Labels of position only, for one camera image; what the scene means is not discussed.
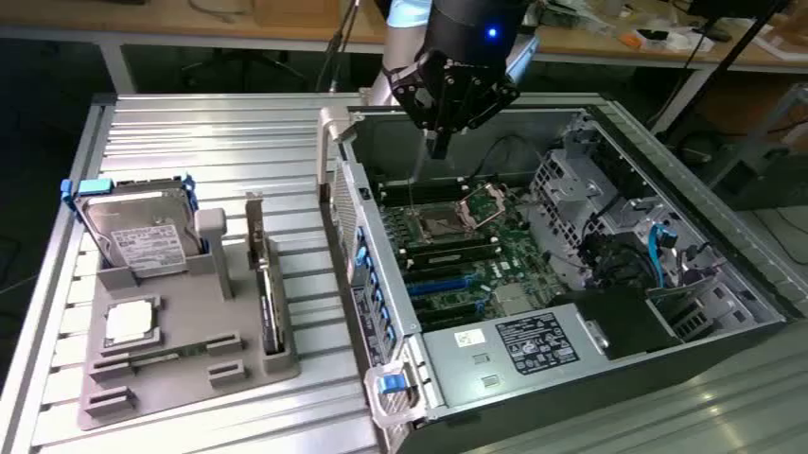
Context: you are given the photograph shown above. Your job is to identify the thin locking lever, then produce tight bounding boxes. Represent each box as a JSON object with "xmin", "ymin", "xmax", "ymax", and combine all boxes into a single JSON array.
[{"xmin": 407, "ymin": 134, "xmax": 427, "ymax": 214}]

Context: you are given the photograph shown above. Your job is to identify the green motherboard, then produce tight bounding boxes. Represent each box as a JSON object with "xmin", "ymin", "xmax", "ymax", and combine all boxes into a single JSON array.
[{"xmin": 377, "ymin": 182, "xmax": 574, "ymax": 332}]

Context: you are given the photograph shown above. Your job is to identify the blue SATA wire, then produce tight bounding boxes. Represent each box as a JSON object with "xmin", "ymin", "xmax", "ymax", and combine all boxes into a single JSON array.
[{"xmin": 644, "ymin": 219, "xmax": 679, "ymax": 290}]

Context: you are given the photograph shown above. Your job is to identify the wooden desk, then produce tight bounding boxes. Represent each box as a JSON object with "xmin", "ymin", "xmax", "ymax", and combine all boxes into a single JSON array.
[
  {"xmin": 523, "ymin": 0, "xmax": 808, "ymax": 138},
  {"xmin": 0, "ymin": 0, "xmax": 393, "ymax": 94}
]

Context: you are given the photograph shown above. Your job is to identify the black white desk object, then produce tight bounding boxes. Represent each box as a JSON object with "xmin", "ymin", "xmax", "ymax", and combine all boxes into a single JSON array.
[{"xmin": 635, "ymin": 27, "xmax": 675, "ymax": 51}]

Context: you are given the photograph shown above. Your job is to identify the graphics card with metal bracket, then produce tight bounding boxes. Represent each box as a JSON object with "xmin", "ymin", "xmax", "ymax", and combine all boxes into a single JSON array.
[{"xmin": 242, "ymin": 190, "xmax": 288, "ymax": 356}]

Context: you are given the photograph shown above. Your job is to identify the dark grey floor box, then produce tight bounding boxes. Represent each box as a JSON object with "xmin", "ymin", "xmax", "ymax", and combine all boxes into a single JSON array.
[{"xmin": 716, "ymin": 144, "xmax": 795, "ymax": 212}]

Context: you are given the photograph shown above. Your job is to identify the CPU socket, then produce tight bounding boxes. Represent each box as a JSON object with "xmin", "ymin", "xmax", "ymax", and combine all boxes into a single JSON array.
[{"xmin": 419, "ymin": 206, "xmax": 473, "ymax": 243}]

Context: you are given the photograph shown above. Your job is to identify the black plastic shroud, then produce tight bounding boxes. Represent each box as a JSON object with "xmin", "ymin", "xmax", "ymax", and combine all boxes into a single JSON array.
[{"xmin": 545, "ymin": 288, "xmax": 684, "ymax": 363}]

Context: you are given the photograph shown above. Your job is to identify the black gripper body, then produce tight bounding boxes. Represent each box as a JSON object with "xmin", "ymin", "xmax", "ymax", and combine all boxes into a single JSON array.
[{"xmin": 420, "ymin": 0, "xmax": 531, "ymax": 130}]

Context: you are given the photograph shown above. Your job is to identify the silver hard disk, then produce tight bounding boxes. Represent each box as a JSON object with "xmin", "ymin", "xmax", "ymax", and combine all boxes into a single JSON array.
[{"xmin": 74, "ymin": 182, "xmax": 208, "ymax": 280}]

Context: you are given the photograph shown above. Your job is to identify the green loose RAM stick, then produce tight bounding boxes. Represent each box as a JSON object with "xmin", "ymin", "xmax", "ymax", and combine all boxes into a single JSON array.
[{"xmin": 129, "ymin": 342, "xmax": 212, "ymax": 364}]

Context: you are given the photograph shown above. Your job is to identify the grey metal disk bay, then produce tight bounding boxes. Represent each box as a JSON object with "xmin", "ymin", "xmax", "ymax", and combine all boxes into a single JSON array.
[{"xmin": 528, "ymin": 146, "xmax": 639, "ymax": 289}]

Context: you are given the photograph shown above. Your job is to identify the installed RAM stick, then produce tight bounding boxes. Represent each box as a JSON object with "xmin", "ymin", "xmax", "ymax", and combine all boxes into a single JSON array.
[{"xmin": 404, "ymin": 238, "xmax": 504, "ymax": 271}]

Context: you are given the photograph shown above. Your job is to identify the metal socket cover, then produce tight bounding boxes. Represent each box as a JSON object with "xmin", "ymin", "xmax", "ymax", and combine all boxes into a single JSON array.
[{"xmin": 453, "ymin": 181, "xmax": 512, "ymax": 224}]

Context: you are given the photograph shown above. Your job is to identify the silver CPU chip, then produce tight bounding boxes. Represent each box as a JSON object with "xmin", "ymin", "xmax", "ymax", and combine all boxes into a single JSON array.
[{"xmin": 105, "ymin": 301, "xmax": 158, "ymax": 342}]

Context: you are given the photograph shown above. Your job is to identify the grey power supply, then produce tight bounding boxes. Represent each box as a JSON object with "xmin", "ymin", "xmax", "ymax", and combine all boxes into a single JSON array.
[{"xmin": 420, "ymin": 302, "xmax": 612, "ymax": 410}]

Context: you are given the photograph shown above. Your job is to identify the grey parts rack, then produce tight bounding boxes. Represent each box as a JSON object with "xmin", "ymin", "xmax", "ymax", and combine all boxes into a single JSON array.
[{"xmin": 75, "ymin": 207, "xmax": 304, "ymax": 431}]

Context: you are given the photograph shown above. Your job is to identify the black cable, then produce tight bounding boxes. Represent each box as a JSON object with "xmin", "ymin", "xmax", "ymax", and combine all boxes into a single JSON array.
[{"xmin": 473, "ymin": 135, "xmax": 540, "ymax": 177}]

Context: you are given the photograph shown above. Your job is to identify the open black PC case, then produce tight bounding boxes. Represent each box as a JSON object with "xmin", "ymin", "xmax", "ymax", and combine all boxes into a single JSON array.
[{"xmin": 314, "ymin": 92, "xmax": 791, "ymax": 454}]

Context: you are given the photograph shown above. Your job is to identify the blue expansion slot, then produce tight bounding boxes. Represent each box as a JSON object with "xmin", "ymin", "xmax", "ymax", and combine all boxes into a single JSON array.
[{"xmin": 407, "ymin": 277, "xmax": 473, "ymax": 298}]

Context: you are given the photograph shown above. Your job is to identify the silver chipset heatsink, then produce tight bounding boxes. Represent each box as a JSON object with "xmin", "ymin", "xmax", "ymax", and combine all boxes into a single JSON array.
[{"xmin": 492, "ymin": 286, "xmax": 543, "ymax": 316}]

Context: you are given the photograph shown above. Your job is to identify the black tripod pole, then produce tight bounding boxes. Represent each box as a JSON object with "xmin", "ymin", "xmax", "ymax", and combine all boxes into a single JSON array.
[{"xmin": 650, "ymin": 0, "xmax": 782, "ymax": 136}]

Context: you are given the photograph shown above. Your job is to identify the blue disk caddy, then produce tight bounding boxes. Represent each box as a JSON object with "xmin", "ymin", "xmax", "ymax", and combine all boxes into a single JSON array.
[{"xmin": 59, "ymin": 172, "xmax": 205, "ymax": 266}]

